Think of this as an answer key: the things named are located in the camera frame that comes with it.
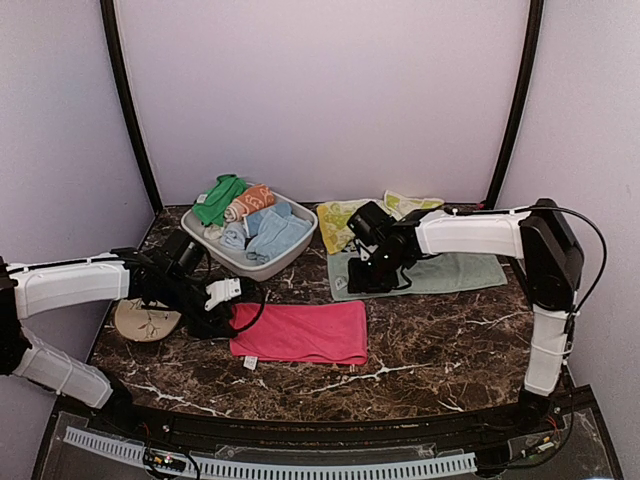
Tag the grey plastic basin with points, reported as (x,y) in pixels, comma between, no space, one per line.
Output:
(236,261)

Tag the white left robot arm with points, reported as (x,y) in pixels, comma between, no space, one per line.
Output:
(27,290)

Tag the black front table rail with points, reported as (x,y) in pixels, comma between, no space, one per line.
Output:
(481,429)

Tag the round painted ceramic plate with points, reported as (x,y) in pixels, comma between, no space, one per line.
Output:
(138,322)

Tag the green rolled towel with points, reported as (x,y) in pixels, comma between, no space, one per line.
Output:
(209,207)

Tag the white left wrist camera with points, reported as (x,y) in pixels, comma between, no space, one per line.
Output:
(222,291)

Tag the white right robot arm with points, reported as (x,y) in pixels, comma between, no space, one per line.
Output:
(537,236)

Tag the mint green panda towel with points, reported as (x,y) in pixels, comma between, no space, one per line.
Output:
(444,274)

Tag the black left corner post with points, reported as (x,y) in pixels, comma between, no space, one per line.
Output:
(119,71)

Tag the pink microfibre towel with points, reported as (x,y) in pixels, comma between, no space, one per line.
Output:
(325,334)

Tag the grey slotted cable duct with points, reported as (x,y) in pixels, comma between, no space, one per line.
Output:
(252,463)

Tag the small blue rolled towel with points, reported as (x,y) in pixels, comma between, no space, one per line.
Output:
(234,240)

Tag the yellow green patterned towel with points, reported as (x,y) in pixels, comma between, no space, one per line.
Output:
(334,215)

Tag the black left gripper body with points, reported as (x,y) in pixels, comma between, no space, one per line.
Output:
(175,292)

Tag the black right corner post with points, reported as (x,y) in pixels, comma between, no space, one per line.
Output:
(521,90)

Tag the light blue rolled towel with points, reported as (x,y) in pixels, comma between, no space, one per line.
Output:
(272,232)

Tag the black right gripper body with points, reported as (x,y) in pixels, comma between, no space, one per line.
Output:
(380,274)

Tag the orange rolled towel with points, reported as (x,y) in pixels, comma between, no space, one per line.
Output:
(255,198)

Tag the black corner post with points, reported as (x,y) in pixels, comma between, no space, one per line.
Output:
(119,71)
(521,90)

